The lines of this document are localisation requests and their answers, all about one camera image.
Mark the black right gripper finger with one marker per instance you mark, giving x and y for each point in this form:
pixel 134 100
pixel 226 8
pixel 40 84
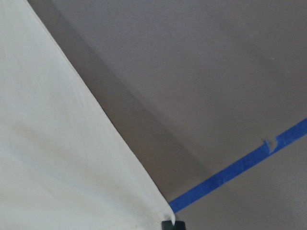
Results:
pixel 169 225

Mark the cream long-sleeve printed shirt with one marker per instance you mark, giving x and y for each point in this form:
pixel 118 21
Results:
pixel 63 165

